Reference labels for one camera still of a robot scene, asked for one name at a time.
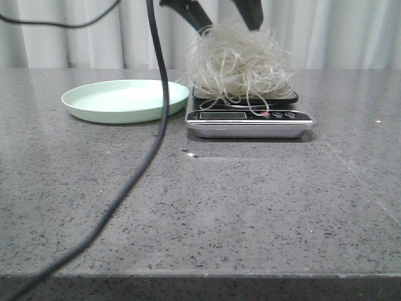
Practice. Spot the black gripper claw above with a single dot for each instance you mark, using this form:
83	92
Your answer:
251	12
191	11

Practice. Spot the white vermicelli noodle bundle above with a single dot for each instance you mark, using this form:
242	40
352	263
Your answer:
232	64

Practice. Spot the white pleated curtain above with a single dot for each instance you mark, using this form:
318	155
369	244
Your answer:
318	34

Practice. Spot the black silver kitchen scale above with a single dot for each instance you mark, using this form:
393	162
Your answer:
267	118

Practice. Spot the light green round plate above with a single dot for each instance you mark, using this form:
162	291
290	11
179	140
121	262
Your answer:
116	101

